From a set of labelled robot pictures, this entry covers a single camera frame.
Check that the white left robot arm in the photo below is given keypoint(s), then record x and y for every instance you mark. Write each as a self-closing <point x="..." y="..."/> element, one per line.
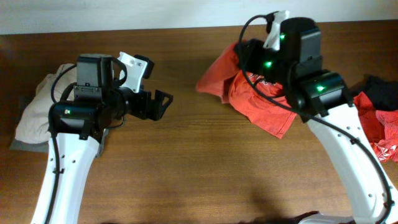
<point x="107" y="88"/>

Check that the orange soccer t-shirt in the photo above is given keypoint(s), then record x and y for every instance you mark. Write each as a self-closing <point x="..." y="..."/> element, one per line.
<point x="225" y="80"/>

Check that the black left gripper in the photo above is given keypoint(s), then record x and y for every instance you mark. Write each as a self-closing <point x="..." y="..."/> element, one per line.
<point x="145" y="110"/>

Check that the beige folded shorts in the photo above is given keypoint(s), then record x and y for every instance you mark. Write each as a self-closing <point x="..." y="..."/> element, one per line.
<point x="42" y="99"/>

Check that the grey folded garment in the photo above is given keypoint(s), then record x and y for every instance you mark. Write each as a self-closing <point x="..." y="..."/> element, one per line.
<point x="28" y="144"/>

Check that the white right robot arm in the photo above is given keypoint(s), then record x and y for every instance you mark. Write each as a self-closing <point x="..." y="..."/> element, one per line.
<point x="290" y="56"/>

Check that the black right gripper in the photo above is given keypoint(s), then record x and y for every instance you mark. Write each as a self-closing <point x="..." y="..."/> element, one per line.
<point x="254" y="46"/>

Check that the red patterned garment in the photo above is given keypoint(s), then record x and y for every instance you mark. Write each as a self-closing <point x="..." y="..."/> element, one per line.
<point x="380" y="128"/>

